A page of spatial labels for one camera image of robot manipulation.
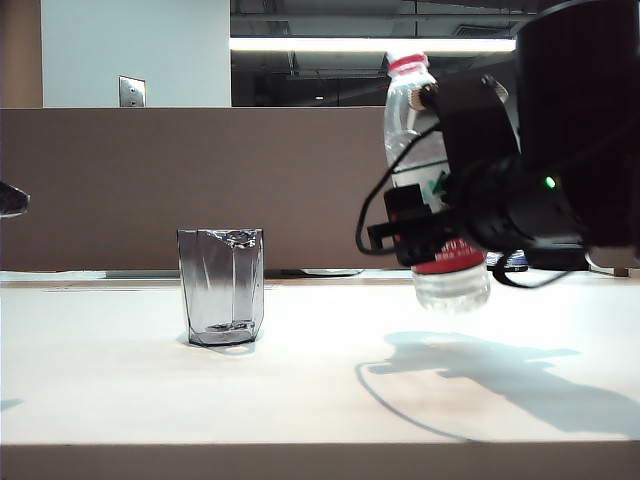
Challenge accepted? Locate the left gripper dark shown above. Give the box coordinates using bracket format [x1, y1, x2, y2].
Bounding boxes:
[0, 180, 31, 219]

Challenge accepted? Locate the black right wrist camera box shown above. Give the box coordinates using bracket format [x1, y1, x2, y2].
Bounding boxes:
[409, 73, 522, 174]

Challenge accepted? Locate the black round cushion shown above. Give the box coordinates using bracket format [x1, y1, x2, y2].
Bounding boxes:
[524, 248, 587, 272]

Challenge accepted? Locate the clear water bottle red label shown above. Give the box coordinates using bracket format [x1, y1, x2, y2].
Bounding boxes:
[382, 51, 492, 315]

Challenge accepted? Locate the long white ceiling light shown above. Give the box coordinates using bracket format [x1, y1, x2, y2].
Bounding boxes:
[229, 37, 519, 53]

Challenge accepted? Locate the thin black cable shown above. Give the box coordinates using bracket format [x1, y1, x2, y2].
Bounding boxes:
[355, 122, 594, 291]

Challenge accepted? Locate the metal wall switch plate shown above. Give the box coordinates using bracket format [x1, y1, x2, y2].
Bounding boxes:
[117, 75, 148, 109]

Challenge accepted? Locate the blue red patterned bag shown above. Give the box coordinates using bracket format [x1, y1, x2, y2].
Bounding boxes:
[485, 249, 529, 273]

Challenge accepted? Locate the grey faceted glass mug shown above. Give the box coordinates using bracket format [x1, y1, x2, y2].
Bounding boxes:
[176, 227, 265, 349]

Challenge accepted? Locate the wide brown desk partition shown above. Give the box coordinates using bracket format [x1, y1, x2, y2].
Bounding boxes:
[0, 106, 454, 272]

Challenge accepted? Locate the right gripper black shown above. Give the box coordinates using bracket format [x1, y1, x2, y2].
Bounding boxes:
[367, 157, 539, 266]

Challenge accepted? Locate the narrow brown desk partition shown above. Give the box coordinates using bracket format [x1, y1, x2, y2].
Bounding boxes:
[585, 243, 640, 277]

